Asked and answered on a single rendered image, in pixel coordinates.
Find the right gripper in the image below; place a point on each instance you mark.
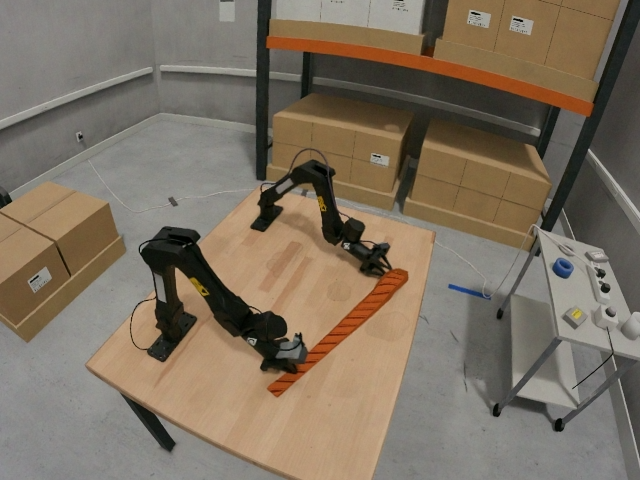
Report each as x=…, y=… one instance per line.
x=273, y=356

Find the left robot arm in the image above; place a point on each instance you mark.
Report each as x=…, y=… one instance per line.
x=333, y=228

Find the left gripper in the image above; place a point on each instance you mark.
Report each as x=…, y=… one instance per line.
x=363, y=253

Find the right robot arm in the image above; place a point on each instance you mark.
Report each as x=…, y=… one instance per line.
x=230, y=315

